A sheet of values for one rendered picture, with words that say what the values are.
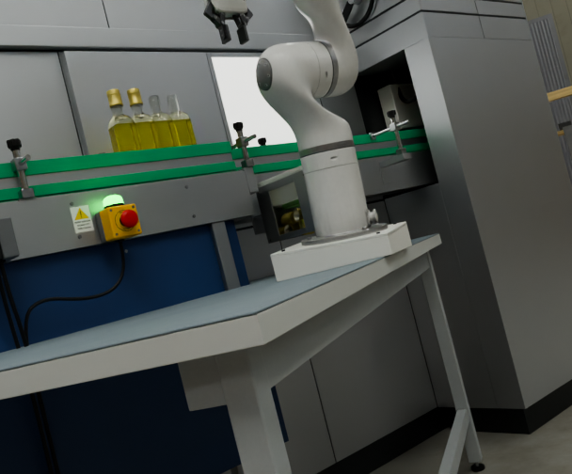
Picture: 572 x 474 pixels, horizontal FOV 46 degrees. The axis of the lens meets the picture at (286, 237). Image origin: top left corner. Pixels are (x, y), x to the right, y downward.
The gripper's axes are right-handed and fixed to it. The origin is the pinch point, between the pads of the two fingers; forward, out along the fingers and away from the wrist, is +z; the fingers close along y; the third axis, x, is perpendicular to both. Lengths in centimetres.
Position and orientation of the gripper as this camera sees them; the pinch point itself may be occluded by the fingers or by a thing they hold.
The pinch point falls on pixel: (233, 35)
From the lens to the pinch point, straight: 173.9
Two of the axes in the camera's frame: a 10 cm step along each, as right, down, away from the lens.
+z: 2.4, 9.7, -0.3
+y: -7.5, 1.7, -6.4
